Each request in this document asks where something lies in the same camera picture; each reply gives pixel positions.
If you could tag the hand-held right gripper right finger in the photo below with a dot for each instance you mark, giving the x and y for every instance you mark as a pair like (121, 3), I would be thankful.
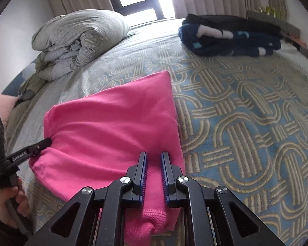
(164, 182)

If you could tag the blue headboard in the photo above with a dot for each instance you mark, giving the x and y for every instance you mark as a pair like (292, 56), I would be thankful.
(15, 84)

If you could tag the wavy mirror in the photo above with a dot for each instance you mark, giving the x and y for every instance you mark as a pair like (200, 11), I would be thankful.
(278, 0)

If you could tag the pink pants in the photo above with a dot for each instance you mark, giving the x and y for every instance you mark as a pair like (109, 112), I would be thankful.
(105, 133)

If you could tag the bed with patterned bedspread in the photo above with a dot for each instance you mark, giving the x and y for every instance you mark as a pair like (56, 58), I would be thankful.
(233, 133)

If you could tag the person's left hand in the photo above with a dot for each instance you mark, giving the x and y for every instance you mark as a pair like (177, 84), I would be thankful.
(2, 207)

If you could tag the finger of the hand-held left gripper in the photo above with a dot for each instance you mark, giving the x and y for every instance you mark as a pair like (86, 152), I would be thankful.
(42, 143)

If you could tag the folded navy patterned pants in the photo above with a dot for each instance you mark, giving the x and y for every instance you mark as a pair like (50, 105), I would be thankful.
(220, 46)

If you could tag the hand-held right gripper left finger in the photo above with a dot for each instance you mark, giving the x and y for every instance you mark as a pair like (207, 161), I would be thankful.
(143, 182)

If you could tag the person's left forearm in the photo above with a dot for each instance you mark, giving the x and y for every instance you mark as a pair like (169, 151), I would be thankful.
(0, 233)

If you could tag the pink pillow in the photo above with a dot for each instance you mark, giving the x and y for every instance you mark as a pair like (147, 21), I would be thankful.
(0, 105)

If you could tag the folded grey duvet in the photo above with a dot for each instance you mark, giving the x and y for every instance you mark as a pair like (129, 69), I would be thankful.
(79, 38)

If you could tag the green glass bottle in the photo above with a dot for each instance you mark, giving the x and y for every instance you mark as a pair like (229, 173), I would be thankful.
(262, 9)
(271, 11)

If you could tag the folded black pants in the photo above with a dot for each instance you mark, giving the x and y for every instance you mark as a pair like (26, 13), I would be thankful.
(233, 23)

